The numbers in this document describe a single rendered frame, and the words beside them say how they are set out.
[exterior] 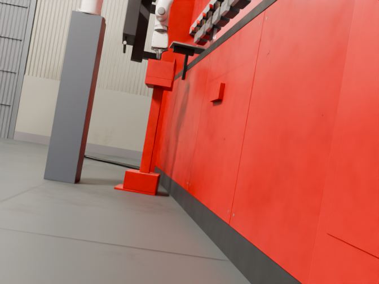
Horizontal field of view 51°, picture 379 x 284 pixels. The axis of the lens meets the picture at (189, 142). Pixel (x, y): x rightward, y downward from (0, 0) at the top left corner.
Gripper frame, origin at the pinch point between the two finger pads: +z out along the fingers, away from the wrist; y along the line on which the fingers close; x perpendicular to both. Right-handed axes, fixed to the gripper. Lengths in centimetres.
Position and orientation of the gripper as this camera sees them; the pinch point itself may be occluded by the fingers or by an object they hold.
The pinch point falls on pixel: (158, 56)
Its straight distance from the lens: 249.0
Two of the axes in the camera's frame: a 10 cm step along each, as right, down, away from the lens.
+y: -10.0, -0.8, 0.0
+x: 0.0, 0.0, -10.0
